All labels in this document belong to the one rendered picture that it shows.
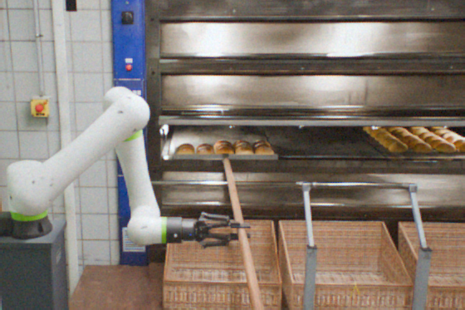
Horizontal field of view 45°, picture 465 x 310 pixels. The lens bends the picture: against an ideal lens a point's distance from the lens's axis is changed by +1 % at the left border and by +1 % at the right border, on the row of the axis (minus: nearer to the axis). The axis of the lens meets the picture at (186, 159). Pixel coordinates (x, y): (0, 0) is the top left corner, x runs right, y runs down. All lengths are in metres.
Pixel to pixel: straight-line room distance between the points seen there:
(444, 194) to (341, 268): 0.66
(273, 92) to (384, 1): 0.68
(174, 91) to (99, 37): 0.46
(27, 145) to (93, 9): 0.78
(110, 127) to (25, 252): 0.53
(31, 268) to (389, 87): 1.94
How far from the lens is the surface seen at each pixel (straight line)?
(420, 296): 2.73
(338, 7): 2.93
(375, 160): 3.09
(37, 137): 3.05
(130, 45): 2.85
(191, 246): 3.05
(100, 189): 3.05
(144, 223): 1.95
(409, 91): 3.06
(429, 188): 3.23
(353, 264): 3.16
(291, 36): 2.89
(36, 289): 2.05
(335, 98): 2.95
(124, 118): 1.77
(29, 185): 1.78
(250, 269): 1.70
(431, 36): 3.06
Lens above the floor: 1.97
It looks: 16 degrees down
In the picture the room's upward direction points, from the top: straight up
